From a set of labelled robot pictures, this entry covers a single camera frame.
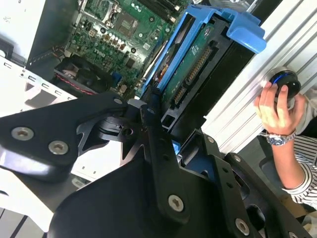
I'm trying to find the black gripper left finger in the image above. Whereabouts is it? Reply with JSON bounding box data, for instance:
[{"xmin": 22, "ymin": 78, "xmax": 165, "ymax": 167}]
[{"xmin": 0, "ymin": 84, "xmax": 193, "ymax": 225}]

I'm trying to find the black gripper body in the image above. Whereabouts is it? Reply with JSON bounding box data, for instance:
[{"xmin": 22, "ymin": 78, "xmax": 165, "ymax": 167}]
[{"xmin": 47, "ymin": 148, "xmax": 238, "ymax": 238}]

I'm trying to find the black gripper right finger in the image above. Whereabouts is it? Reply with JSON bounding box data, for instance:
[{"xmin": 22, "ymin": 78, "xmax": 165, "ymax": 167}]
[{"xmin": 179, "ymin": 127, "xmax": 313, "ymax": 238}]

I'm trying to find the round black tool blue ring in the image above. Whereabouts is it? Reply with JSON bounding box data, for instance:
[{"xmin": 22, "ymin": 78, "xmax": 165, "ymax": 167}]
[{"xmin": 260, "ymin": 68, "xmax": 302, "ymax": 110}]

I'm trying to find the hard disk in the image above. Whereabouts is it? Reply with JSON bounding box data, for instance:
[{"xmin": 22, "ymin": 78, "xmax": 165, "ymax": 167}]
[{"xmin": 135, "ymin": 4, "xmax": 267, "ymax": 163}]

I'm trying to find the person's hand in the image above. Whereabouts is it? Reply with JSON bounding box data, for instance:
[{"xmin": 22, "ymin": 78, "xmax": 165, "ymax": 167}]
[{"xmin": 254, "ymin": 81, "xmax": 307, "ymax": 136}]

